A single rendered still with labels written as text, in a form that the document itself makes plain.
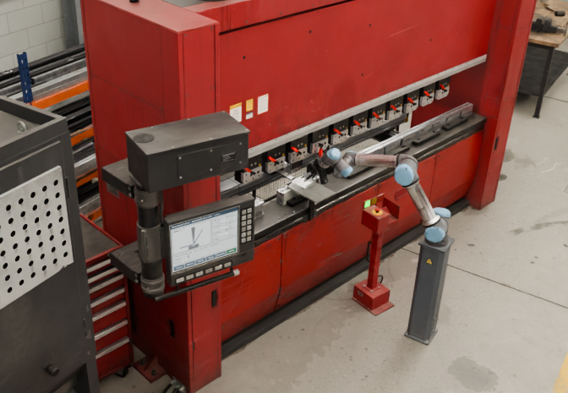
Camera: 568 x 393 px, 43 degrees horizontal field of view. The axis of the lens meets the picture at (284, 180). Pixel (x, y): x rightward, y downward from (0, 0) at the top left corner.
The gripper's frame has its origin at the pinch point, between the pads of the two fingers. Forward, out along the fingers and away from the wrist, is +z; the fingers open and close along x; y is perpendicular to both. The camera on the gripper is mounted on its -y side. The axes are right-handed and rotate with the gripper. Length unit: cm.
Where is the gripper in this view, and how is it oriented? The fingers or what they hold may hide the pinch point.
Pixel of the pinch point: (308, 179)
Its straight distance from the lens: 471.5
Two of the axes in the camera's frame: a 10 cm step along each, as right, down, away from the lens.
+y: -5.1, -8.5, 1.5
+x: -7.1, 3.2, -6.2
